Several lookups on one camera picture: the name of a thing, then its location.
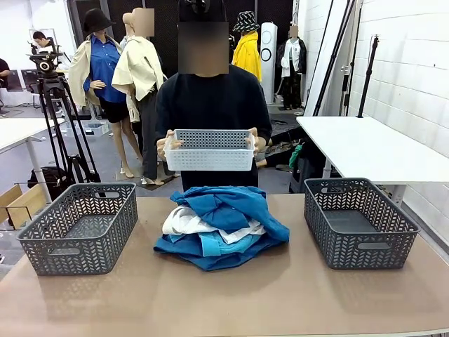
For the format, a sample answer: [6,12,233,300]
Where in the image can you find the person's left hand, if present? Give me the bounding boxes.
[245,126,267,159]

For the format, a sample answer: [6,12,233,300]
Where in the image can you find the person's right hand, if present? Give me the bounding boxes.
[156,129,183,162]

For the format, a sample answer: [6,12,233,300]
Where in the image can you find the white perforated plastic basket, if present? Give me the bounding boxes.
[163,128,256,172]

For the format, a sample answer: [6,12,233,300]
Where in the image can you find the dark blue shirt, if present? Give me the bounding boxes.
[170,185,291,243]

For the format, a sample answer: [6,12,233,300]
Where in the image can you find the white garment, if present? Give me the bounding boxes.
[161,206,267,245]

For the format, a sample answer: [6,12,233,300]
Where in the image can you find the light blue garment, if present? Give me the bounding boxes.
[168,230,264,257]

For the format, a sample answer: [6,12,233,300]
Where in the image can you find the green cloth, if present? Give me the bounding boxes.
[288,143,304,169]

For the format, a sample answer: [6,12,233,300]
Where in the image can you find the black crate under table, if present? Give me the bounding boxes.
[289,140,329,194]

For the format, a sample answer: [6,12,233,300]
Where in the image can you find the person in black t-shirt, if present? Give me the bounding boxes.
[155,0,273,192]

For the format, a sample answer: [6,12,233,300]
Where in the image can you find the white floor box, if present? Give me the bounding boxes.
[82,121,110,138]

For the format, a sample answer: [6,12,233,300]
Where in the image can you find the white tower air conditioner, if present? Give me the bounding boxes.
[260,22,278,105]

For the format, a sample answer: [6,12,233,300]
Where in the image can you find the mannequin in cream jacket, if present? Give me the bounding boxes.
[111,7,176,186]

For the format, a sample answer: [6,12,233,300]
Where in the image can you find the mannequin in white black jacket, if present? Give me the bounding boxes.
[276,25,308,110]

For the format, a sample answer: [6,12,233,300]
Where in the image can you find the mannequin in yellow jacket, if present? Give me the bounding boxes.
[231,11,263,84]

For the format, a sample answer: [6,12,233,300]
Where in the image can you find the mannequin in blue shirt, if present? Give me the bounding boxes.
[68,8,143,178]

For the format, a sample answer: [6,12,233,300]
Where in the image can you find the leaning black folded stands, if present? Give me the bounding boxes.
[303,0,364,117]

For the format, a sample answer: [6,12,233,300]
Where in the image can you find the black bag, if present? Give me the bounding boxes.
[27,166,73,201]

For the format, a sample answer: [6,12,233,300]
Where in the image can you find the patterned bucket hat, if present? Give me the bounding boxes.
[232,11,261,33]

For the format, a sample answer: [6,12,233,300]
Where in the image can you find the upright black pole stand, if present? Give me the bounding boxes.
[356,34,382,119]

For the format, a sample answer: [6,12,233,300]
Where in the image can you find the grey woven-pattern plastic basket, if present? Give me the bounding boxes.
[16,182,138,277]
[303,177,421,270]

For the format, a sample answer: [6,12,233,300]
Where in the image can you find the black brimmed hat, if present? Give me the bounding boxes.
[83,8,116,36]

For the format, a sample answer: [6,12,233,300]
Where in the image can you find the white table with round leg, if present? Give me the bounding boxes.
[0,117,66,203]

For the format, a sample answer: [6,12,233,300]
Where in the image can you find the black computer monitor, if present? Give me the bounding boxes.
[6,70,24,92]
[20,69,40,94]

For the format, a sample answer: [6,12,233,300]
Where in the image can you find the seated background person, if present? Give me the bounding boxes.
[32,30,53,53]

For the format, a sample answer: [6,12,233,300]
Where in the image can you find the background person in black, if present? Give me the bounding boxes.
[0,58,11,88]

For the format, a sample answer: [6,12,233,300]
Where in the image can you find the white table by brick wall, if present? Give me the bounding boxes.
[296,115,449,208]

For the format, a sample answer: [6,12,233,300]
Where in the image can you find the black camera tripod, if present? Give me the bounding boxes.
[36,75,102,185]

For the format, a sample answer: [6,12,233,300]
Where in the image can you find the black camera head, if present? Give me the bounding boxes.
[27,37,66,80]

